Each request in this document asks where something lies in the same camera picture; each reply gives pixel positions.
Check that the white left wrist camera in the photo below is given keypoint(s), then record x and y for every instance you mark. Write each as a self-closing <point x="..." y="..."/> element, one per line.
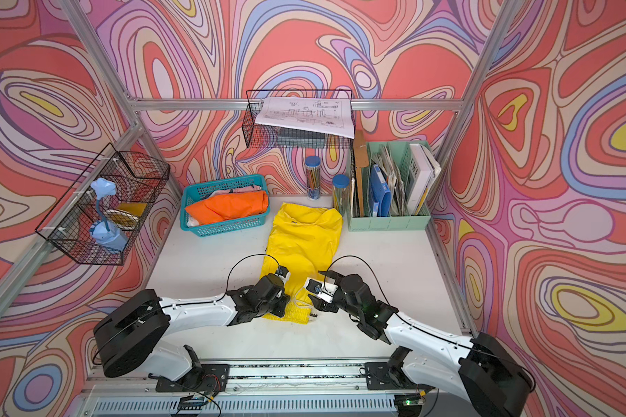
<point x="283" y="273"/>

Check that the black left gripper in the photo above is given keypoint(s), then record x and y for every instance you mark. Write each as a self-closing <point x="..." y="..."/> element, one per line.
<point x="283" y="301"/>

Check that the white yellow book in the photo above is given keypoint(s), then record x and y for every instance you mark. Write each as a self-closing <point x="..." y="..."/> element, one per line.
<point x="422" y="171"/>

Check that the blue binder folder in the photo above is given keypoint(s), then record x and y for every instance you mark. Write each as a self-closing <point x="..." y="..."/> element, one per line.
<point x="380" y="194"/>

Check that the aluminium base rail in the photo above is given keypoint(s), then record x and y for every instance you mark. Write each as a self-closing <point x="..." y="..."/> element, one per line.
<point x="351" y="387"/>

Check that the white printed paper sheet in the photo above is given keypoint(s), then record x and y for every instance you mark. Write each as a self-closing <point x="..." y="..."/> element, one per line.
<point x="320" y="115"/>

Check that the yellow shorts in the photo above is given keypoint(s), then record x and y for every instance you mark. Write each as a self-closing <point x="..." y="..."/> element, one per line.
<point x="305" y="241"/>

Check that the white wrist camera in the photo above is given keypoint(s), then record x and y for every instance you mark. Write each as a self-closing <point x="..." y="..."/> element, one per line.
<point x="283" y="273"/>
<point x="321" y="289"/>

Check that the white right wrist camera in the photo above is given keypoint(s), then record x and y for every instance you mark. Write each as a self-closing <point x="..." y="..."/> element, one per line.
<point x="321" y="289"/>

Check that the black wire wall basket back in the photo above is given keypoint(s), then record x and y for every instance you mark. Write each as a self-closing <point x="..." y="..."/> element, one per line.
<point x="258" y="136"/>

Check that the teal plastic basket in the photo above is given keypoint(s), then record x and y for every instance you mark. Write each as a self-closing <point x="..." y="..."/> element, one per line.
<point x="203" y="190"/>

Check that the black wire wall basket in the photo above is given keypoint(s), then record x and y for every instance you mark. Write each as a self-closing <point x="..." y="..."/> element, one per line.
<point x="258" y="136"/>
<point x="139" y="178"/>

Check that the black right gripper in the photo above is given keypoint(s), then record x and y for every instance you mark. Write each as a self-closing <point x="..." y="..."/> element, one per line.
<point x="326" y="307"/>

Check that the short blue lid pencil tube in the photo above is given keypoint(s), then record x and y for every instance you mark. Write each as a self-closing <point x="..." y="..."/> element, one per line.
<point x="340" y="186"/>

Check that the tall blue lid pencil tube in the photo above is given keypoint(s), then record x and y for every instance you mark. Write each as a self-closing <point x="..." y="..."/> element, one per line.
<point x="312" y="166"/>

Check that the yellow round tin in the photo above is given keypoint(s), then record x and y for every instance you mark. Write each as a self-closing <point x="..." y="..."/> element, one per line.
<point x="122" y="219"/>

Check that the brown cardboard folder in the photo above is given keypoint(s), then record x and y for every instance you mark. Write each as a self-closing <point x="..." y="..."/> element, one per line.
<point x="361" y="161"/>

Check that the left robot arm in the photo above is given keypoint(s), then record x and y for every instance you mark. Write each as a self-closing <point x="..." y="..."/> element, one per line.
<point x="134" y="336"/>

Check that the mint green file organizer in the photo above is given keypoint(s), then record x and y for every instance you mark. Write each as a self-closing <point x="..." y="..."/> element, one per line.
<point x="391" y="223"/>

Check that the black wire wall basket left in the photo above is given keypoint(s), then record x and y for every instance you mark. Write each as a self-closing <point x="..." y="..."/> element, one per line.
<point x="139" y="178"/>

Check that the orange cloth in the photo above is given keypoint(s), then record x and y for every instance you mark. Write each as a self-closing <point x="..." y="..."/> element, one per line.
<point x="227" y="207"/>

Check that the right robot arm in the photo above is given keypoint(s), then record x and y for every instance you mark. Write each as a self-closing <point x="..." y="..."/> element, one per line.
<point x="475" y="369"/>

